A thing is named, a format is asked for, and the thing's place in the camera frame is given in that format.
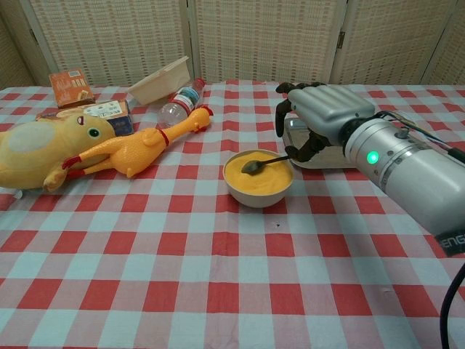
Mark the beige takeaway container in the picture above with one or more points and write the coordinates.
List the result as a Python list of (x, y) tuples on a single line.
[(156, 87)]

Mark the silver metal tray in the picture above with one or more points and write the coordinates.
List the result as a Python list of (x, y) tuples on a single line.
[(327, 160)]

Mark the clear plastic water bottle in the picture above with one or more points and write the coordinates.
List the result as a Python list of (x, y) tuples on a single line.
[(174, 109)]

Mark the orange snack box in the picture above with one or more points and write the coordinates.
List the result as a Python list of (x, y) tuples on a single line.
[(70, 89)]

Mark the woven folding screen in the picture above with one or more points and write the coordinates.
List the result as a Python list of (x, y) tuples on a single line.
[(265, 40)]

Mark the yellow rubber chicken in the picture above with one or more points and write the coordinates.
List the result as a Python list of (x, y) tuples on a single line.
[(130, 149)]

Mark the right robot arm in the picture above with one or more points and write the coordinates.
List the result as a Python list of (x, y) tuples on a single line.
[(410, 174)]

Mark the dark metal spoon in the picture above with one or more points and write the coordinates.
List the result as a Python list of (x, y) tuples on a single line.
[(250, 166)]

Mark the white bowl of orange soup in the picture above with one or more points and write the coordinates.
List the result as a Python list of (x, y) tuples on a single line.
[(258, 199)]

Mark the yellow plush toy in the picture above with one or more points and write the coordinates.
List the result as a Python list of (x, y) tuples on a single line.
[(32, 152)]

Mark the orange and blue biscuit box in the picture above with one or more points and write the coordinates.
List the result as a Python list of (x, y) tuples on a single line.
[(109, 109)]

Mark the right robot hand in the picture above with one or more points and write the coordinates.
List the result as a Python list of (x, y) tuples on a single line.
[(327, 105)]

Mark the red white checkered tablecloth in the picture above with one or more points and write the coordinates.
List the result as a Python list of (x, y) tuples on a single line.
[(181, 272)]

